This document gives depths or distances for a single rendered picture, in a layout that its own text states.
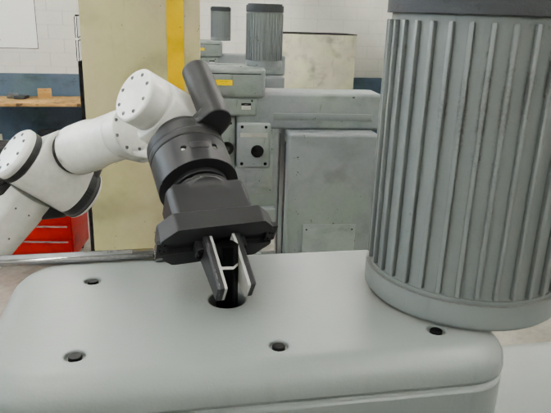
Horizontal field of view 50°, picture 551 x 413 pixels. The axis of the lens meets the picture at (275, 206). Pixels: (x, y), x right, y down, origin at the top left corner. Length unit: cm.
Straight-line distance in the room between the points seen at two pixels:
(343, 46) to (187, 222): 853
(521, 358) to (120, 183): 179
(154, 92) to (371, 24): 948
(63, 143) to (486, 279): 57
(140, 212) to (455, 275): 191
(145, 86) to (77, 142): 18
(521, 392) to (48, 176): 66
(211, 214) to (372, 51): 960
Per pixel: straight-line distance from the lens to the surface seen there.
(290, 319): 57
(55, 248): 546
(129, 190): 235
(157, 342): 53
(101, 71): 227
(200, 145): 63
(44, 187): 89
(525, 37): 53
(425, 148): 54
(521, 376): 79
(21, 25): 973
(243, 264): 58
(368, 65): 1015
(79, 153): 84
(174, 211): 60
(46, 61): 971
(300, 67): 892
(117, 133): 78
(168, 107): 69
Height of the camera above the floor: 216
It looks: 18 degrees down
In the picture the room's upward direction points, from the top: 2 degrees clockwise
